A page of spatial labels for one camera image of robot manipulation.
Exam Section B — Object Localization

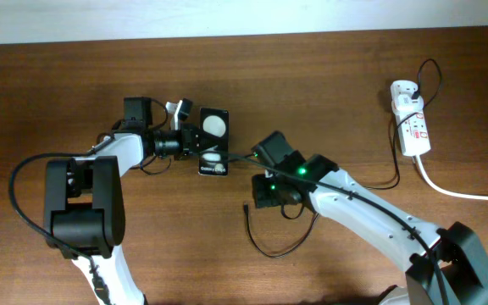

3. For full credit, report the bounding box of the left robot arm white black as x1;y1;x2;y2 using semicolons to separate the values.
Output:
43;97;229;304

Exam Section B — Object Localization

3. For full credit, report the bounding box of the black USB charging cable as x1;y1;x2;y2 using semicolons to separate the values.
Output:
242;58;443;259

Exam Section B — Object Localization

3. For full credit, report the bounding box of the black Galaxy flip phone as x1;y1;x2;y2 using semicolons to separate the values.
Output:
198;108;229;176

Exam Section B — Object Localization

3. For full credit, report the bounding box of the white power strip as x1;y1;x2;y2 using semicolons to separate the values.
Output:
393;108;431;157

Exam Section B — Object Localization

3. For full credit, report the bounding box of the white power strip cord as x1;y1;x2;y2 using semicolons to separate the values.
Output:
413;154;488;204

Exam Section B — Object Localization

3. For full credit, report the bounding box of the white USB charger adapter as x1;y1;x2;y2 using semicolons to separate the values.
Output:
390;80;424;115

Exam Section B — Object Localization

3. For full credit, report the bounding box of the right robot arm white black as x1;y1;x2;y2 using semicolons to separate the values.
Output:
252;131;488;305

